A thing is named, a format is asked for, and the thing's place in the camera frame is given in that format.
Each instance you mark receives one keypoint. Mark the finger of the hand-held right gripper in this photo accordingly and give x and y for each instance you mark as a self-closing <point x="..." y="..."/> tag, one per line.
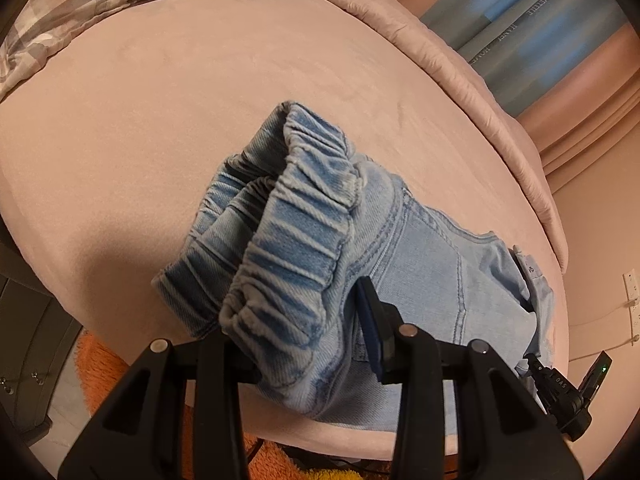
<point x="536" y="367"/>

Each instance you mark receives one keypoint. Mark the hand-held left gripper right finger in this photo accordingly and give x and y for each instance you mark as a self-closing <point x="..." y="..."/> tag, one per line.
<point x="369" y="330"/>

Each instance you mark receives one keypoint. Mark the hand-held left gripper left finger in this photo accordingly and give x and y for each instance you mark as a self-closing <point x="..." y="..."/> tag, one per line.
<point x="215" y="370"/>

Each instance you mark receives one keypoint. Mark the light blue denim pants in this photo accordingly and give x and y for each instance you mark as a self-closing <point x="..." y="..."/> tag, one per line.
<point x="310" y="240"/>

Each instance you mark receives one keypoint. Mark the orange fluffy rug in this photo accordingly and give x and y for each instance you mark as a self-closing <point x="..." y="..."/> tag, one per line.
<point x="100" y="385"/>

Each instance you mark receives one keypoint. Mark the grey cabinet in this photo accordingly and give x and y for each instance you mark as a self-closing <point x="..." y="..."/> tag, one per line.
<point x="30" y="320"/>

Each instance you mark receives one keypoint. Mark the pink bed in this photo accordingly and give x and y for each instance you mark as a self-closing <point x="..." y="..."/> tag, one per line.
<point x="200" y="85"/>

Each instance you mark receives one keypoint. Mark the pink quilted comforter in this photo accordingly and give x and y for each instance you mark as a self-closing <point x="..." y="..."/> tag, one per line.
<point x="450" y="50"/>

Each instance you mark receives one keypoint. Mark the blue grey curtain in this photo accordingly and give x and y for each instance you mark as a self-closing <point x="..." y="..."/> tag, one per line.
<point x="525" y="25"/>

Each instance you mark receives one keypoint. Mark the white wall socket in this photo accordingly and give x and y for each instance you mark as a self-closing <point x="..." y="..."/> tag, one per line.
<point x="632" y="300"/>

